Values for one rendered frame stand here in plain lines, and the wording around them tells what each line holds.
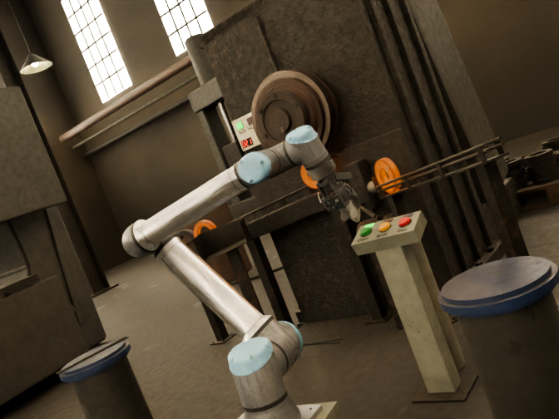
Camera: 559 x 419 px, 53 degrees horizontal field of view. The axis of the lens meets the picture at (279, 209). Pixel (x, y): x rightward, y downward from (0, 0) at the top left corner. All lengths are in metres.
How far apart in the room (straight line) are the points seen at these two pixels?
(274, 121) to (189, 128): 9.05
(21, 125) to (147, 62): 7.51
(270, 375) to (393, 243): 0.58
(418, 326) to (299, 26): 1.64
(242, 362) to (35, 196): 3.34
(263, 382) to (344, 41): 1.68
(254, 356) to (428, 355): 0.60
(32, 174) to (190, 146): 7.23
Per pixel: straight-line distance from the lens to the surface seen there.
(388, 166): 2.42
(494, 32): 8.70
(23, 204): 4.80
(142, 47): 12.41
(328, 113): 2.72
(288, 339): 1.98
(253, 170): 1.66
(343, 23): 2.82
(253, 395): 1.84
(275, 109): 2.78
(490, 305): 1.51
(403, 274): 1.91
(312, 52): 2.91
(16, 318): 4.35
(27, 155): 4.97
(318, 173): 1.78
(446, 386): 2.05
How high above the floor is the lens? 0.94
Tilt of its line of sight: 5 degrees down
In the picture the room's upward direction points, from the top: 21 degrees counter-clockwise
